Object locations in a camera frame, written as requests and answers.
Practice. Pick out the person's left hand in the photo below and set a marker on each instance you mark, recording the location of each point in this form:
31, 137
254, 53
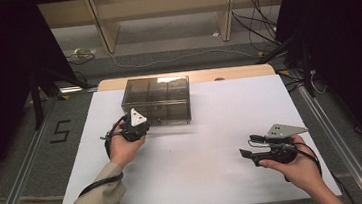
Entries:
125, 151

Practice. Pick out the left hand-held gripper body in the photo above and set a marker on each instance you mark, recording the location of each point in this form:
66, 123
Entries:
134, 128

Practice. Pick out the short aluminium rail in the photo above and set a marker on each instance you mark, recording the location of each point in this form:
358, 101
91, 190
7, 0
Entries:
77, 89

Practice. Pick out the wooden shelf unit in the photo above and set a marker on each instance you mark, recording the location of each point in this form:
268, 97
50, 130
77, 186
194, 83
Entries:
159, 3

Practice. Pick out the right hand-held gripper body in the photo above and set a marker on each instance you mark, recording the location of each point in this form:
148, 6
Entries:
279, 152

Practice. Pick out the person's right hand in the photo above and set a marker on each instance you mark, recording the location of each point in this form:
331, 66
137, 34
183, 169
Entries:
301, 167

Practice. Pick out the smoky transparent drawer cabinet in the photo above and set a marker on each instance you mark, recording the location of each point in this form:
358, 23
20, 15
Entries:
154, 92

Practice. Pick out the aluminium floor rail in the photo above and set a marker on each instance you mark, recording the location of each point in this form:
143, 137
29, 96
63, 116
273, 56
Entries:
16, 184
340, 147

